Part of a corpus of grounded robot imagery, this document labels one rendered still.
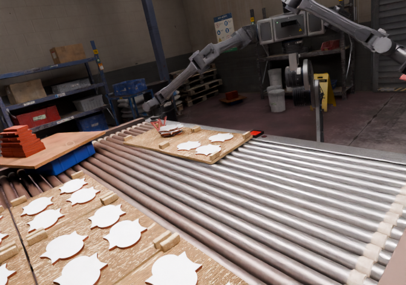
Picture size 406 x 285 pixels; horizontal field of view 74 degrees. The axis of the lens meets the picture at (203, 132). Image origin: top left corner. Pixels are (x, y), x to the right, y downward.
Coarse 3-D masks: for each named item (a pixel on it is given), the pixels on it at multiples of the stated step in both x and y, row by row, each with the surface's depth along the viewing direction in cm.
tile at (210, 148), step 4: (200, 148) 142; (204, 148) 141; (208, 148) 140; (212, 148) 139; (216, 148) 138; (220, 148) 137; (200, 152) 137; (204, 152) 136; (208, 152) 135; (212, 152) 134
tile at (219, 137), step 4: (212, 136) 155; (216, 136) 154; (220, 136) 153; (224, 136) 152; (228, 136) 150; (232, 136) 149; (212, 140) 150; (216, 140) 149; (220, 140) 147; (224, 140) 147
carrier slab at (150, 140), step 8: (184, 128) 185; (136, 136) 189; (144, 136) 185; (152, 136) 181; (160, 136) 178; (168, 136) 174; (176, 136) 171; (184, 136) 168; (128, 144) 178; (136, 144) 172; (144, 144) 169; (152, 144) 166
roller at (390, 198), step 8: (232, 160) 129; (240, 160) 125; (248, 160) 123; (264, 168) 115; (272, 168) 112; (280, 168) 110; (296, 176) 104; (304, 176) 102; (312, 176) 100; (320, 184) 97; (328, 184) 95; (336, 184) 93; (344, 184) 92; (352, 192) 89; (360, 192) 87; (368, 192) 86; (376, 192) 84; (384, 192) 84; (384, 200) 82; (392, 200) 81; (400, 200) 79
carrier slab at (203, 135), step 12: (204, 132) 168; (216, 132) 164; (228, 132) 159; (204, 144) 148; (216, 144) 145; (228, 144) 142; (240, 144) 141; (180, 156) 142; (192, 156) 136; (204, 156) 133
